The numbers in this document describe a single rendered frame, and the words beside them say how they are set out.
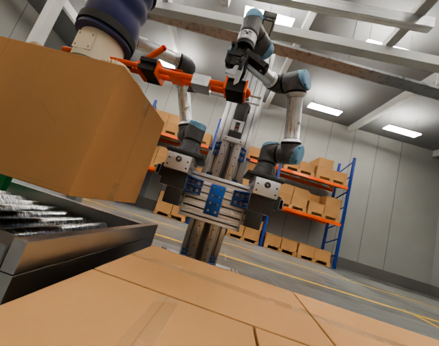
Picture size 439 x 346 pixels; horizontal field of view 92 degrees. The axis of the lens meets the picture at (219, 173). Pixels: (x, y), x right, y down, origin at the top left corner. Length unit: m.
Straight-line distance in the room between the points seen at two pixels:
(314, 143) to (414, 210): 5.13
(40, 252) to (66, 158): 0.26
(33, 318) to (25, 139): 0.51
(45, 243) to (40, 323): 0.17
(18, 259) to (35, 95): 0.48
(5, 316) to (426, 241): 12.92
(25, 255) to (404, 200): 12.38
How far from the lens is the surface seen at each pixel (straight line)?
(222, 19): 3.39
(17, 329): 0.42
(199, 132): 1.35
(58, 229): 0.94
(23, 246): 0.53
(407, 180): 12.68
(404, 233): 12.31
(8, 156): 0.82
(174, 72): 0.91
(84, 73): 0.79
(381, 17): 3.14
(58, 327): 0.43
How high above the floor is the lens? 0.76
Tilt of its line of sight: 10 degrees up
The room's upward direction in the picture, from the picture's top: 17 degrees clockwise
